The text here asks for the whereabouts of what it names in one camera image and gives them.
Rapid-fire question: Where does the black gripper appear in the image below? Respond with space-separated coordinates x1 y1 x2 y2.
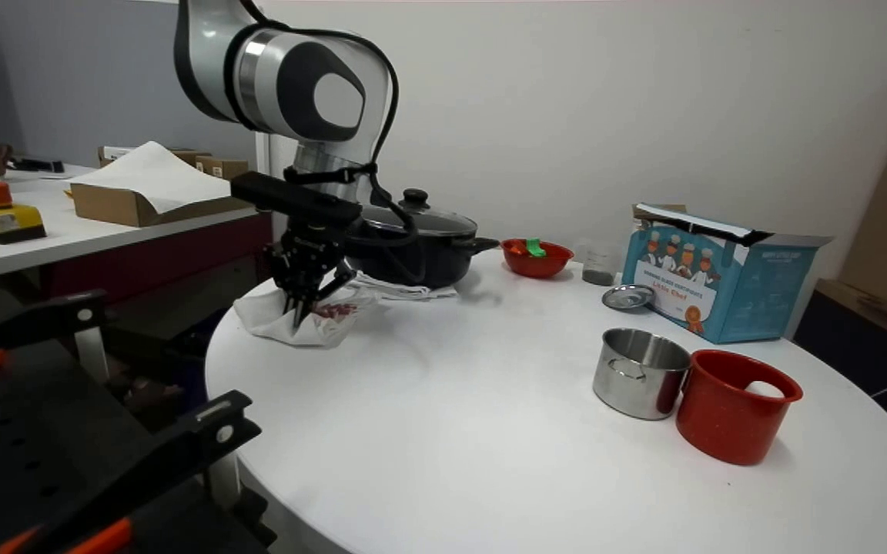
268 222 363 333

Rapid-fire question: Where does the white towel with red stripes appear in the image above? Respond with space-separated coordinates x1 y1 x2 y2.
234 275 385 351

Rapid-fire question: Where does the small silver pot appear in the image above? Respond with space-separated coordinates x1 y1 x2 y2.
590 326 693 425

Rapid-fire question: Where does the red orange cup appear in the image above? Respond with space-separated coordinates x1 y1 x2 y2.
675 348 808 467

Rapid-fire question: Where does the white cloth under black pot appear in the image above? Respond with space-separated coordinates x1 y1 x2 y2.
354 271 461 307

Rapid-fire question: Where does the black cooking pot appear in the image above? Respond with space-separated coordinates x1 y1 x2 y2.
344 211 503 294

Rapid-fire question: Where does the glass pot lid black knob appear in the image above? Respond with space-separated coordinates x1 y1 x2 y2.
359 184 481 241

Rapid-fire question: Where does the shallow cardboard tray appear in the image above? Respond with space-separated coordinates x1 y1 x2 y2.
64 178 261 231

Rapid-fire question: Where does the red bowl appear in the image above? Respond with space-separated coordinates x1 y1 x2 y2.
499 236 576 284

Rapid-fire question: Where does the white desk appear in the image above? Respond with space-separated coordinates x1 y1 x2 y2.
0 162 273 303

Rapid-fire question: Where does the small black desk item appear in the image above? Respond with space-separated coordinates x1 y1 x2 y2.
10 155 66 175

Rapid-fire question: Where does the black metal stand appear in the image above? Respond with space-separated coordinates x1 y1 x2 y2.
0 286 268 554

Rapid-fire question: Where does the small round silver lid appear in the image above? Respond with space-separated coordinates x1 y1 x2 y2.
599 284 658 315

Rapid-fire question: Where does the yellow device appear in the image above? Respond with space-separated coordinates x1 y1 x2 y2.
0 200 50 248

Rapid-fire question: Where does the blue printed cardboard box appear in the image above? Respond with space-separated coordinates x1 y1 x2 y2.
620 200 833 348

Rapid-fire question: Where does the black camera cable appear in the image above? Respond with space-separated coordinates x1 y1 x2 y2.
241 0 403 235

